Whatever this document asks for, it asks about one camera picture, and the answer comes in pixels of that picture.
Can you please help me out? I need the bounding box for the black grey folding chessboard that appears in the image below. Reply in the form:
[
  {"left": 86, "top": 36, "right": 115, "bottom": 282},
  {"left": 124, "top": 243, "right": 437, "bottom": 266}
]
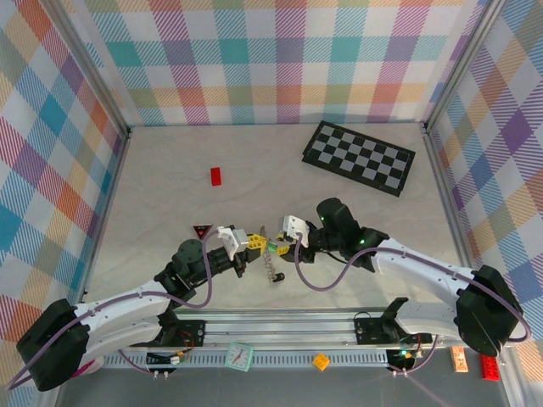
[{"left": 299, "top": 120, "right": 417, "bottom": 198}]

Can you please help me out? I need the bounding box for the small teal clock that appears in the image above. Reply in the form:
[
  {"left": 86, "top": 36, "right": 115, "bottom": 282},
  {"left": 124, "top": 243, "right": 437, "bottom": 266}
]
[{"left": 224, "top": 342, "right": 255, "bottom": 373}]

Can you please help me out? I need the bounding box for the pink red plastic dome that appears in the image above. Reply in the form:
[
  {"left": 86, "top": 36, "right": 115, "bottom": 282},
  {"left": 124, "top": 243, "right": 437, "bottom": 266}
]
[{"left": 76, "top": 359, "right": 105, "bottom": 377}]

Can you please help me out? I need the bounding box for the orange wooden block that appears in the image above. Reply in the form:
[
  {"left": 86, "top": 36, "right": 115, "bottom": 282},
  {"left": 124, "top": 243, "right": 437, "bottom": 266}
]
[{"left": 451, "top": 345, "right": 469, "bottom": 374}]

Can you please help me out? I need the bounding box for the red toy brick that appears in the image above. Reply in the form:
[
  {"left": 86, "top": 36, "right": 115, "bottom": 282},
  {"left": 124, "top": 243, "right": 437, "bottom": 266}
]
[{"left": 479, "top": 354, "right": 501, "bottom": 380}]

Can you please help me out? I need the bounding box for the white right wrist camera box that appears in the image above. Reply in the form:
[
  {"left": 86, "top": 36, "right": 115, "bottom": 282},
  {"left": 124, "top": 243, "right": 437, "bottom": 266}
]
[{"left": 276, "top": 214, "right": 311, "bottom": 248}]

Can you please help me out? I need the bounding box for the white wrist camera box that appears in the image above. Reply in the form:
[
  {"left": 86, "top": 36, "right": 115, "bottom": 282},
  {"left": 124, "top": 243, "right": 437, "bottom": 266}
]
[
  {"left": 216, "top": 224, "right": 249, "bottom": 260},
  {"left": 276, "top": 214, "right": 311, "bottom": 248}
]

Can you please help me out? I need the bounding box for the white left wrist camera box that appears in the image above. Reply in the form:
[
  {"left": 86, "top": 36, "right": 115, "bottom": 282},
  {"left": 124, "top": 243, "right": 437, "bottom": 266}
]
[{"left": 216, "top": 224, "right": 249, "bottom": 260}]

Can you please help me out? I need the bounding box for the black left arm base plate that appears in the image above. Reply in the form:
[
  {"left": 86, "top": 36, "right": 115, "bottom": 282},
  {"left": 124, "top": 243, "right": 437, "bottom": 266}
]
[{"left": 129, "top": 318, "right": 207, "bottom": 348}]

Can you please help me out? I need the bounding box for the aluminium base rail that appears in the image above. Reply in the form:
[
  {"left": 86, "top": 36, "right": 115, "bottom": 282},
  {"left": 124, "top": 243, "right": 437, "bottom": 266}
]
[{"left": 50, "top": 303, "right": 517, "bottom": 353}]

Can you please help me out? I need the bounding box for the aluminium frame side rail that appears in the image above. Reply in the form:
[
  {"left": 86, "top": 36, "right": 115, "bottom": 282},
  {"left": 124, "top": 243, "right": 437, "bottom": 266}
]
[
  {"left": 77, "top": 126, "right": 133, "bottom": 317},
  {"left": 421, "top": 121, "right": 480, "bottom": 275}
]

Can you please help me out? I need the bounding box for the slotted grey cable duct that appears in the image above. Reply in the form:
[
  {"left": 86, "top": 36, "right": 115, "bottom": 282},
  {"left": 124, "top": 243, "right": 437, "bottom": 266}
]
[{"left": 101, "top": 350, "right": 391, "bottom": 368}]

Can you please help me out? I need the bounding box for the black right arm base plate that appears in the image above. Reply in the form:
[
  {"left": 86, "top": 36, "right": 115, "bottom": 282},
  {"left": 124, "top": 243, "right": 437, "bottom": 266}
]
[{"left": 354, "top": 313, "right": 434, "bottom": 345}]

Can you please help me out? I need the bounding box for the aluminium frame post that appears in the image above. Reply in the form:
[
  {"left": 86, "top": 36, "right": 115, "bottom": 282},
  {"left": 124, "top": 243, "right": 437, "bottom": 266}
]
[
  {"left": 422, "top": 0, "right": 508, "bottom": 135},
  {"left": 46, "top": 0, "right": 132, "bottom": 141}
]

